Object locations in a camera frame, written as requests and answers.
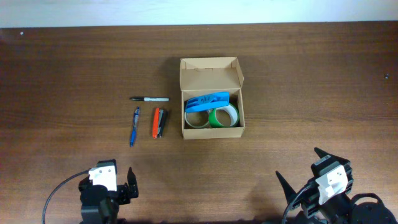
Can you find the white tape roll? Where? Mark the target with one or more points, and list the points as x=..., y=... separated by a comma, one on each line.
x=197, y=120

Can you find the open cardboard box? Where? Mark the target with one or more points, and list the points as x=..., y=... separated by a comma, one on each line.
x=203, y=76

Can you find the orange black stapler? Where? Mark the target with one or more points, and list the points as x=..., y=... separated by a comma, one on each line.
x=160, y=117

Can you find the green tape roll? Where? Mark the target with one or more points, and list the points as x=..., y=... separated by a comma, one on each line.
x=231, y=110

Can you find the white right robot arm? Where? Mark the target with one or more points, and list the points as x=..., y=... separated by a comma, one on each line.
x=360, y=209

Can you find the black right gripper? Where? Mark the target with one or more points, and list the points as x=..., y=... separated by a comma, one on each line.
x=306, y=194

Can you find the blue pen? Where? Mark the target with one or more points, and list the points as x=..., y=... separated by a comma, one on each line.
x=134, y=127

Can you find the black silver marker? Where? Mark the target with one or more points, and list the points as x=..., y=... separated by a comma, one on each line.
x=146, y=98

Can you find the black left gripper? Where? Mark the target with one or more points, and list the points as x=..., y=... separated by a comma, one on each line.
x=123, y=193

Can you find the blue plastic case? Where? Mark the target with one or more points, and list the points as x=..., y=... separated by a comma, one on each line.
x=207, y=102

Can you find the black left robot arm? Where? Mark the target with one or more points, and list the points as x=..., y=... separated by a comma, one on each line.
x=106, y=212

